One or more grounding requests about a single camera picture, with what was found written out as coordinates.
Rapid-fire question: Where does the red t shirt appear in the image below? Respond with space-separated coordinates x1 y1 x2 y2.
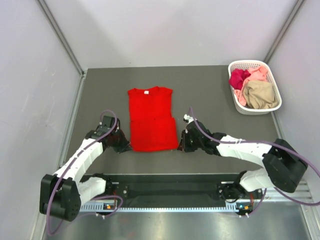
127 86 179 152

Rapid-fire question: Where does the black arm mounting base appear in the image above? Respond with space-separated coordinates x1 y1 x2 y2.
79 173 266 208

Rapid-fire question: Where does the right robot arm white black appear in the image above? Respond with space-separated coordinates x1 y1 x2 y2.
177 115 308 198

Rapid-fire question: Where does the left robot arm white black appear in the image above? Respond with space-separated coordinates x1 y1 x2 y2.
39 115 132 222

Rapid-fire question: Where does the magenta t shirt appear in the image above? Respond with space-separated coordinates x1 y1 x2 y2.
228 68 251 90

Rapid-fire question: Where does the white plastic laundry basket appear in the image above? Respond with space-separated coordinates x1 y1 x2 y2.
228 59 282 116

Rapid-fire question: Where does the beige t shirt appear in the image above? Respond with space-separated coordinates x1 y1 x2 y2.
243 80 279 110

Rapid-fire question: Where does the pink t shirt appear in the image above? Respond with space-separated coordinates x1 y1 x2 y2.
234 66 268 107

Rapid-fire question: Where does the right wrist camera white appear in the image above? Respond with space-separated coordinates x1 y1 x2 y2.
183 114 194 124

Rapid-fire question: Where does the slotted cable duct rail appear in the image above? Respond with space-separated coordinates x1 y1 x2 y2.
79 201 253 213

